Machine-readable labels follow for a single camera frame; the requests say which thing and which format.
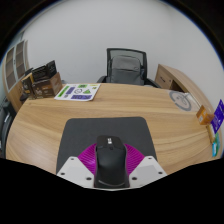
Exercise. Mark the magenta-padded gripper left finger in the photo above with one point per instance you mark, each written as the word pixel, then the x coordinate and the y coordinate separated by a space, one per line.
pixel 73 170

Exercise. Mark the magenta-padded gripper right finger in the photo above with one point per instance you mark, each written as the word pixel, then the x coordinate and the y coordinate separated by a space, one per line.
pixel 146 170

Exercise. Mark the black computer mouse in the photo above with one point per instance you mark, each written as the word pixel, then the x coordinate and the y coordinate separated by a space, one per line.
pixel 111 163

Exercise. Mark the dark grey mouse pad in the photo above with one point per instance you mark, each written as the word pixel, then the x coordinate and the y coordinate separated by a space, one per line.
pixel 106 126

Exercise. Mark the white green purple leaflet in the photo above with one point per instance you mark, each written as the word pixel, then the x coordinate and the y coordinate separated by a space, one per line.
pixel 78 92

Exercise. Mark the orange-brown wooden box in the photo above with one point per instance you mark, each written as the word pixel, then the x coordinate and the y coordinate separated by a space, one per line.
pixel 204 116

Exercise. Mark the black padded chair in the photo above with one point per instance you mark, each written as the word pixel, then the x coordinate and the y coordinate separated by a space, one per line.
pixel 6 126

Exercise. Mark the white paper sheet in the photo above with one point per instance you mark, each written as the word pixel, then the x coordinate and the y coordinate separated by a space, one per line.
pixel 196 100

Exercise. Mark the large brown cardboard box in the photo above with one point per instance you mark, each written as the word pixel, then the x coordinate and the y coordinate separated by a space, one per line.
pixel 48 87

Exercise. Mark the purple pouch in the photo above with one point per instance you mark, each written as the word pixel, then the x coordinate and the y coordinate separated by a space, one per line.
pixel 218 116

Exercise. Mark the wooden side desk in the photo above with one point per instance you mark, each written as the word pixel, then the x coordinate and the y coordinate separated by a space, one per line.
pixel 173 76

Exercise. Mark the grey backpack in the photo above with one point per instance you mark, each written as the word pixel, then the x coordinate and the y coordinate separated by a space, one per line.
pixel 126 70

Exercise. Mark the black box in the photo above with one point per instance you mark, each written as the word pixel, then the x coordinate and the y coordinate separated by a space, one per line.
pixel 43 70

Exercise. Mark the black mesh office chair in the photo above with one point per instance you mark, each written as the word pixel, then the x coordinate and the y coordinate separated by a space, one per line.
pixel 143 58

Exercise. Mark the wooden shelf unit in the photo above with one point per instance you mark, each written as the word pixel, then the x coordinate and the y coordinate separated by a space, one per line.
pixel 15 66

